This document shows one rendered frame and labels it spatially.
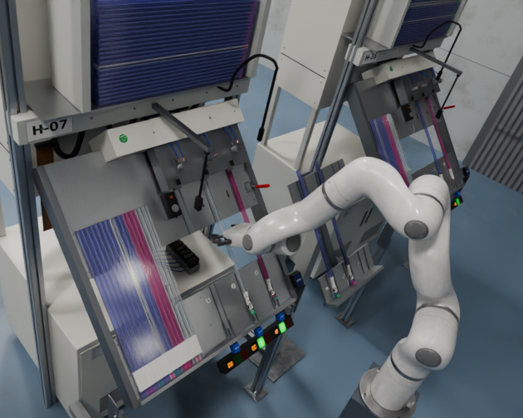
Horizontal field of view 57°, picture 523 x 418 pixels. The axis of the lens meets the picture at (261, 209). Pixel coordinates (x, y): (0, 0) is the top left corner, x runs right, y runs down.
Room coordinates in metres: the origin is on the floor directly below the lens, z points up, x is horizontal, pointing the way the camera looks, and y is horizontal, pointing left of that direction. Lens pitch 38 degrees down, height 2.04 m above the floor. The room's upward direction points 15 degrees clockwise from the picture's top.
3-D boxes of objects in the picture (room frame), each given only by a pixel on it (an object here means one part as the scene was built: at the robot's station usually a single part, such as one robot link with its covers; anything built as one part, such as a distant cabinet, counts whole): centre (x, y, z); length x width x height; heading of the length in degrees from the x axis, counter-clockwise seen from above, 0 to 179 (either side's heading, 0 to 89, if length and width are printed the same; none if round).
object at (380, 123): (2.41, -0.50, 0.65); 1.01 x 0.73 x 1.29; 54
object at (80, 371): (1.33, 0.51, 0.31); 0.70 x 0.65 x 0.62; 144
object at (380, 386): (0.95, -0.55, 0.79); 0.19 x 0.19 x 0.18
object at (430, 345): (0.91, -0.55, 1.00); 0.19 x 0.12 x 0.24; 164
